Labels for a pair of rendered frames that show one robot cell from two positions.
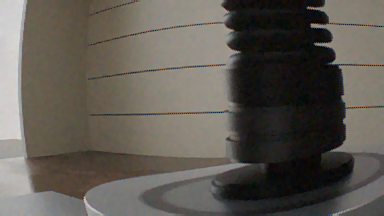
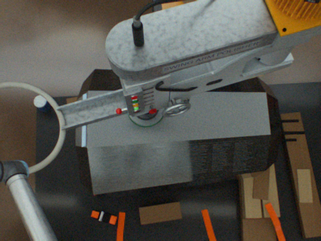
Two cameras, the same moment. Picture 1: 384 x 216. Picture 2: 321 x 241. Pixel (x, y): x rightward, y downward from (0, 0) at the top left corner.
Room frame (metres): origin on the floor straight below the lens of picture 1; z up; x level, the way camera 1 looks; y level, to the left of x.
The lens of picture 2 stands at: (-0.31, 0.29, 3.10)
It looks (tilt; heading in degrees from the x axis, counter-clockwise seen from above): 74 degrees down; 324
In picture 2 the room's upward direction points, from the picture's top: 1 degrees clockwise
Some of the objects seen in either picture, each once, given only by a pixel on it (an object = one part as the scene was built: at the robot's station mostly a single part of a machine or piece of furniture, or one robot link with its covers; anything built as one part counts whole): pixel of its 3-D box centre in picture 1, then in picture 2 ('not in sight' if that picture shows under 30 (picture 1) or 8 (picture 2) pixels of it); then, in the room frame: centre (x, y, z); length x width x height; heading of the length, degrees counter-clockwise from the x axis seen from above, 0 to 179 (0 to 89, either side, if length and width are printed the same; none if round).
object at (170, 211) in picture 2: not in sight; (160, 213); (-0.19, 0.20, 0.07); 0.30 x 0.12 x 0.12; 63
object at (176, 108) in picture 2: not in sight; (174, 103); (0.16, -0.12, 1.22); 0.15 x 0.10 x 0.15; 72
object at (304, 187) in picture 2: not in sight; (304, 186); (-0.65, -0.80, 0.09); 0.25 x 0.10 x 0.01; 144
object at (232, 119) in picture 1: (293, 114); not in sight; (0.31, -0.05, 0.94); 0.07 x 0.07 x 0.01
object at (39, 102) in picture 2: not in sight; (42, 103); (1.04, 0.48, 0.08); 0.10 x 0.10 x 0.13
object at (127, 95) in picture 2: not in sight; (134, 101); (0.22, 0.05, 1.40); 0.08 x 0.03 x 0.28; 72
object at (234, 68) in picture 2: not in sight; (222, 60); (0.17, -0.42, 1.33); 0.74 x 0.23 x 0.49; 72
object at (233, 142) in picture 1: (294, 138); not in sight; (0.31, -0.05, 0.93); 0.07 x 0.07 x 0.01
